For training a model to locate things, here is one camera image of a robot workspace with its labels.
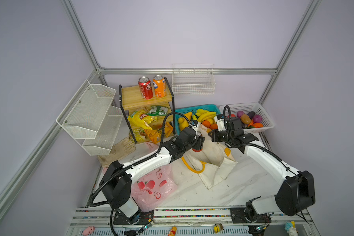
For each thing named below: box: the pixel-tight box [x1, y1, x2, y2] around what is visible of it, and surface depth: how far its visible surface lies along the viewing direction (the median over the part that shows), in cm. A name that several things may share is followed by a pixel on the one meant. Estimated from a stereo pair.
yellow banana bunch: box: [192, 109, 217, 123], surface depth 113 cm
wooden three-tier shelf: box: [118, 76, 176, 144], surface depth 88 cm
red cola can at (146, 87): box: [138, 76, 154, 100], surface depth 76 cm
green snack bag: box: [145, 105, 170, 116], surface depth 91 cm
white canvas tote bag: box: [181, 126, 238, 190], surface depth 84 cm
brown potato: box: [240, 114, 252, 125], surface depth 110 cm
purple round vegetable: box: [252, 114, 263, 123], surface depth 110 cm
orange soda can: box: [152, 74, 167, 98], surface depth 77 cm
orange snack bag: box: [144, 121, 174, 144], surface depth 102 cm
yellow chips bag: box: [127, 109, 158, 130], surface depth 88 cm
